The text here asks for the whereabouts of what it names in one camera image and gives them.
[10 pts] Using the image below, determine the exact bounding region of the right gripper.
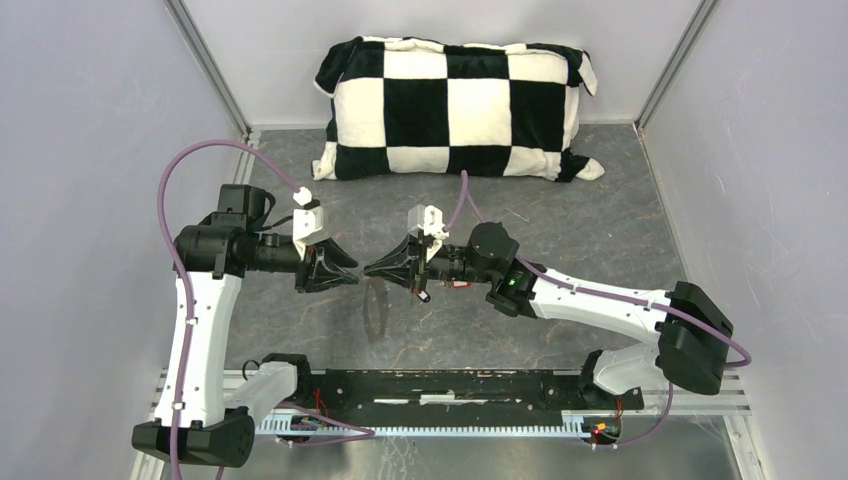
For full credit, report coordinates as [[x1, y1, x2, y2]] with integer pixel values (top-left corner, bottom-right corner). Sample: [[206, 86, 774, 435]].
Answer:
[[364, 233, 495, 296]]

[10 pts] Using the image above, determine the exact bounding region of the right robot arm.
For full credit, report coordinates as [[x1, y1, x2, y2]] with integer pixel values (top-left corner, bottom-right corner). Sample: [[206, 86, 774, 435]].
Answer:
[[364, 222, 733, 408]]

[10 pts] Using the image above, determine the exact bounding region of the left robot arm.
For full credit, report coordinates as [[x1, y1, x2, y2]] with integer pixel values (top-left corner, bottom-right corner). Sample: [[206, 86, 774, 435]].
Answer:
[[131, 184, 358, 468]]

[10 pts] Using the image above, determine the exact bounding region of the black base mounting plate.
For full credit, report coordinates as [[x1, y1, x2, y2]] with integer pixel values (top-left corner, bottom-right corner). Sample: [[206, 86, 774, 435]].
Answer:
[[288, 369, 645, 429]]

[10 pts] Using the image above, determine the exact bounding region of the black and white checkered pillow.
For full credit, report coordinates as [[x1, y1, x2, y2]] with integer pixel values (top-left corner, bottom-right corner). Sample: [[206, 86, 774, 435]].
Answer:
[[311, 36, 604, 182]]

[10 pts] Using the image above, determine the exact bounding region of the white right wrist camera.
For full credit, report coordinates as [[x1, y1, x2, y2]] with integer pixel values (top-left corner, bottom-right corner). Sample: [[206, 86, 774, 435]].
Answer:
[[407, 204, 448, 240]]

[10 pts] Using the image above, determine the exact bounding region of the white slotted cable duct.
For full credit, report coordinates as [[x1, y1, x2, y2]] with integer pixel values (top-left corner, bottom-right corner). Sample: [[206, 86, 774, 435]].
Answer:
[[256, 410, 590, 440]]

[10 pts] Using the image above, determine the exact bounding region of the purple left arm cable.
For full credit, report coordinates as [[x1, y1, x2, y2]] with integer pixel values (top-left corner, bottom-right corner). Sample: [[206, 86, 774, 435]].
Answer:
[[156, 139, 306, 480]]

